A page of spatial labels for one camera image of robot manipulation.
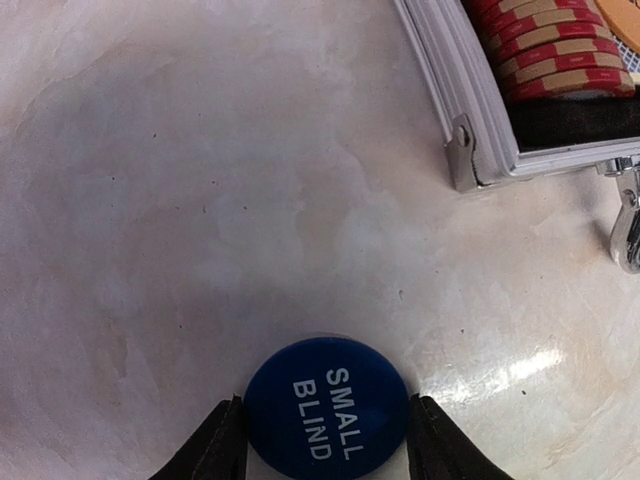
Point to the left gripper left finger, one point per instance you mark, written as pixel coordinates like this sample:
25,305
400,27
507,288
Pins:
215,451

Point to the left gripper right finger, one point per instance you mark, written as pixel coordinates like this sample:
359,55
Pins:
439,450

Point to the blue small blind button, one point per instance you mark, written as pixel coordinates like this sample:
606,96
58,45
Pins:
326,408

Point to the aluminium poker case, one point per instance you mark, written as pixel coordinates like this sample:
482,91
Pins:
490,142

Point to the orange big blind button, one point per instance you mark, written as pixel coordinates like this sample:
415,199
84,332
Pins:
623,18

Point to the blue playing card deck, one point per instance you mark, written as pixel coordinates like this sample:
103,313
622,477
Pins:
631,60

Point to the left chip row in case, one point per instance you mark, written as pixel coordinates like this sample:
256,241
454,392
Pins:
541,50

